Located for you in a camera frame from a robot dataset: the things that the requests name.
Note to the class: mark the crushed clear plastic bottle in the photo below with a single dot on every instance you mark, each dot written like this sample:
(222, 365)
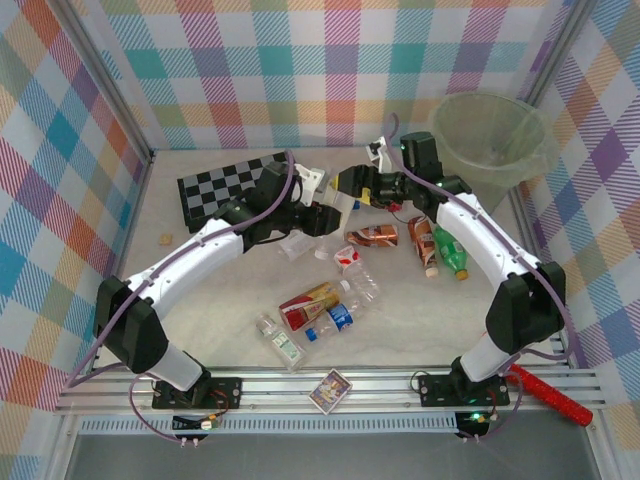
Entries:
(296, 246)

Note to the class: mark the clear bottle red white label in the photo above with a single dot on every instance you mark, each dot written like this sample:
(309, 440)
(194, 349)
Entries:
(347, 257)

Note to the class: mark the brown label bottle beige cap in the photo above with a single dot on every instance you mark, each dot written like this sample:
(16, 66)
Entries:
(422, 245)

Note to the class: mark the green bottle with yellow cap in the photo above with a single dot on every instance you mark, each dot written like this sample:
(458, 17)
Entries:
(450, 252)

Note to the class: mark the clear bottle dark blue label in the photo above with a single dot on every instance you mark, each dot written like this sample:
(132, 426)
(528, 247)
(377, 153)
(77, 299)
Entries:
(341, 316)

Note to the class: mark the clear bottle green white label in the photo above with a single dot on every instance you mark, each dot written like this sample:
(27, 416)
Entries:
(282, 342)

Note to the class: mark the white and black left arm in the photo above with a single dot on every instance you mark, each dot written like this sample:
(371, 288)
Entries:
(190, 260)

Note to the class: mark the translucent green plastic bin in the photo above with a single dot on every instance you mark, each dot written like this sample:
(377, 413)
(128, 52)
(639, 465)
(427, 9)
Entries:
(490, 135)

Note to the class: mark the copper brown metallic bottle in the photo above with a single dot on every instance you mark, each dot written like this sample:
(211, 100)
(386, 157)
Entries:
(375, 235)

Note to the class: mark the black and grey chessboard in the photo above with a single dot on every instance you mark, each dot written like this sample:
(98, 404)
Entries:
(210, 190)

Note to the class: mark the small tan block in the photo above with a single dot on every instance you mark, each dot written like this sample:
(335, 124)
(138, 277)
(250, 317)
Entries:
(164, 239)

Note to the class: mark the playing card box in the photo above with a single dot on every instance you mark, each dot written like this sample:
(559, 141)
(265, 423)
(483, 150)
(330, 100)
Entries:
(330, 391)

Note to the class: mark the small black controller board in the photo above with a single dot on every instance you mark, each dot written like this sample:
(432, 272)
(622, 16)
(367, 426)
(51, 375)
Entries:
(472, 420)
(197, 424)

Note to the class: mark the red glitter stick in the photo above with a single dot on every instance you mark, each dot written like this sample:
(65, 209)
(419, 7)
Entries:
(550, 395)

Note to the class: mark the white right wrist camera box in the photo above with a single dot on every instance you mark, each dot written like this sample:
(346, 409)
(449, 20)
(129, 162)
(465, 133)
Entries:
(385, 155)

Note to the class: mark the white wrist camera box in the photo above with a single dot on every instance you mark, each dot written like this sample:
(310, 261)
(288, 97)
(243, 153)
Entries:
(385, 155)
(315, 182)

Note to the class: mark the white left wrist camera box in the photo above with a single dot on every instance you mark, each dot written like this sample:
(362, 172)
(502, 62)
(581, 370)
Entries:
(315, 182)

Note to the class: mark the aluminium frame post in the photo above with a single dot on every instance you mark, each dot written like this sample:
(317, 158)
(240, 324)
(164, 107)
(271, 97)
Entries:
(113, 85)
(554, 50)

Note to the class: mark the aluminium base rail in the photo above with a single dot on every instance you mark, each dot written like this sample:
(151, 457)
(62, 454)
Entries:
(275, 392)

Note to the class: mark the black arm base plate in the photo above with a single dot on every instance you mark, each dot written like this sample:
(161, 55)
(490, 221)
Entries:
(435, 392)
(225, 392)

